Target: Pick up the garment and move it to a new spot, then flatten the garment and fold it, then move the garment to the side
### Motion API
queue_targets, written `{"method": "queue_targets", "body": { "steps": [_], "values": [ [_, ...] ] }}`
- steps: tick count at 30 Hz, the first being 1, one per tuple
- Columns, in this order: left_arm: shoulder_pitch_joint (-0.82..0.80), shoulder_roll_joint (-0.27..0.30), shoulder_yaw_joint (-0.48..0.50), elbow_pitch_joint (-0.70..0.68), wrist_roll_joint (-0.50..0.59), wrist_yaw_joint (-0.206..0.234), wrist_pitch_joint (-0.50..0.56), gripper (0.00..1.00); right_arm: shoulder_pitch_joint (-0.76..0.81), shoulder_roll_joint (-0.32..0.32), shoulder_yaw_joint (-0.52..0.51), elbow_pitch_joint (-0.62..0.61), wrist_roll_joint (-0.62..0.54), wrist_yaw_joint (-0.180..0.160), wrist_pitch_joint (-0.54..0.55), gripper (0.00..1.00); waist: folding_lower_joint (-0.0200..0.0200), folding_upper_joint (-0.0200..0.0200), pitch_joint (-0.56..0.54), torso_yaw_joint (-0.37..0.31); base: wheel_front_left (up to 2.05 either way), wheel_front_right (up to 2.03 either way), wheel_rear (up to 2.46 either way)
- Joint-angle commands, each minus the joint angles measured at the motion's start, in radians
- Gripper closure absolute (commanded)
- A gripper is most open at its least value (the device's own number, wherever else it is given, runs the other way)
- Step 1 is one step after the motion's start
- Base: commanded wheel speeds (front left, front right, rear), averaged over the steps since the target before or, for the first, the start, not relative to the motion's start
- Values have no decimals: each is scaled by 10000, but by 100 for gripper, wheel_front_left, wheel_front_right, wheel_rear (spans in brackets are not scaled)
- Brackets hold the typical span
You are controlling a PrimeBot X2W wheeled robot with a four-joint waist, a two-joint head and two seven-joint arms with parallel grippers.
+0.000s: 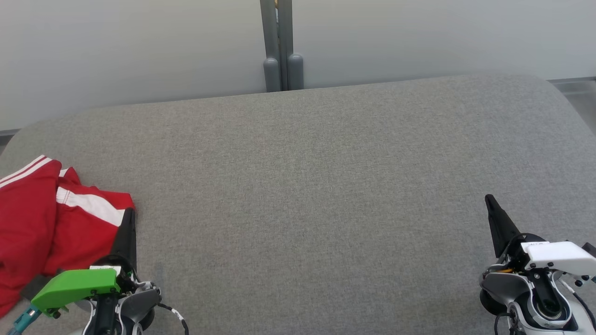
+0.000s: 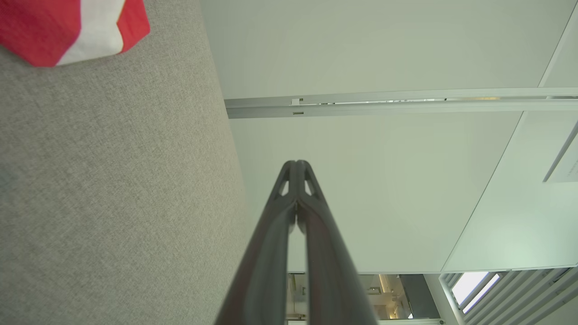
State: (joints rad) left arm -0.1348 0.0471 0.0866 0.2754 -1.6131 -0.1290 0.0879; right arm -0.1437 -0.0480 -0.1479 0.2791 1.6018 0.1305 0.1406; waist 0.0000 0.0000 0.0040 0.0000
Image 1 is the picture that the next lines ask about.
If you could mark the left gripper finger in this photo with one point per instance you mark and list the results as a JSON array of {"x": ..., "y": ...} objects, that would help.
[{"x": 127, "y": 237}]

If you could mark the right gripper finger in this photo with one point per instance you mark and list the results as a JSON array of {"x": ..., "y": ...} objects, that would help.
[{"x": 500, "y": 225}]

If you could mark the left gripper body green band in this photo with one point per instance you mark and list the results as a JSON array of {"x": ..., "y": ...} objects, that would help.
[{"x": 74, "y": 286}]

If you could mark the grey partition post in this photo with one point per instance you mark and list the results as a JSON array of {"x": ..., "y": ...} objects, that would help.
[{"x": 281, "y": 70}]

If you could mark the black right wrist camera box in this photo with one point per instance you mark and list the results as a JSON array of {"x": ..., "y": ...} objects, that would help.
[{"x": 590, "y": 250}]

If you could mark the red jersey shirt white sleeves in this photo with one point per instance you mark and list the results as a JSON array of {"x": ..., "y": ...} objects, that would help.
[{"x": 23, "y": 223}]

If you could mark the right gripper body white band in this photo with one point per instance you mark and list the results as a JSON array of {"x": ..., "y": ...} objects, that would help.
[{"x": 558, "y": 258}]

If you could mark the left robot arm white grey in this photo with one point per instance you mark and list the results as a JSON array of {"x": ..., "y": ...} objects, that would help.
[{"x": 135, "y": 302}]

